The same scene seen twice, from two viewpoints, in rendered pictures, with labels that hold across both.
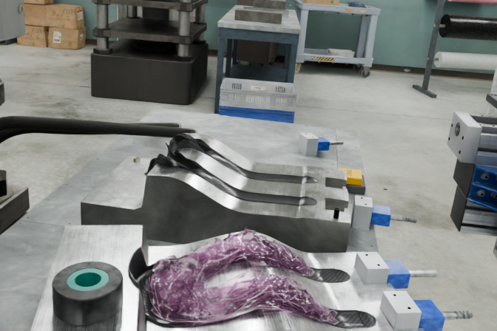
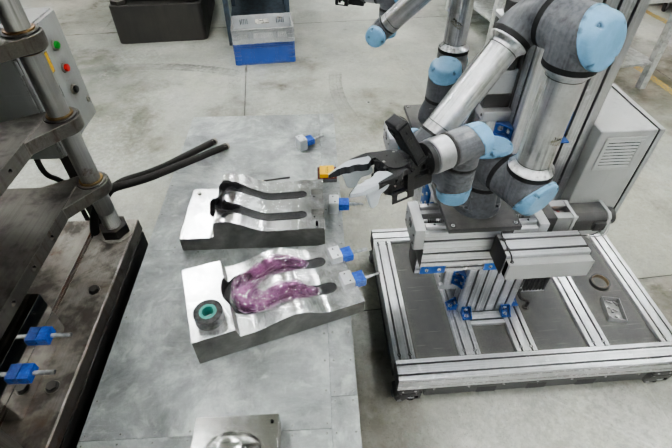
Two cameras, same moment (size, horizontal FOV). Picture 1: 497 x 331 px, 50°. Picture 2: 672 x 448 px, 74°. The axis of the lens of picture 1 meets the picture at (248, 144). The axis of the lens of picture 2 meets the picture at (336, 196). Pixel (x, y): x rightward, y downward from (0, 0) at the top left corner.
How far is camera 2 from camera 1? 70 cm
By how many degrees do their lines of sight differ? 24
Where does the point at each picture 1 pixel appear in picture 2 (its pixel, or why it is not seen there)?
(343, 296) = (322, 275)
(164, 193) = (224, 229)
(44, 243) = (167, 265)
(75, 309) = (207, 327)
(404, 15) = not seen: outside the picture
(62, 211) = (167, 238)
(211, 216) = (252, 235)
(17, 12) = (87, 102)
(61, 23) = not seen: outside the picture
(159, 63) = (172, 6)
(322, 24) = not seen: outside the picture
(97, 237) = (200, 275)
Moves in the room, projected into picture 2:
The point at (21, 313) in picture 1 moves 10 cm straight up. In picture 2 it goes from (174, 313) to (165, 293)
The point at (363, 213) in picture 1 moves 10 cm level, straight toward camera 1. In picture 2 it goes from (334, 206) to (331, 225)
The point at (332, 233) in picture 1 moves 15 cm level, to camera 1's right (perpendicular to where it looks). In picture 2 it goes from (316, 233) to (358, 227)
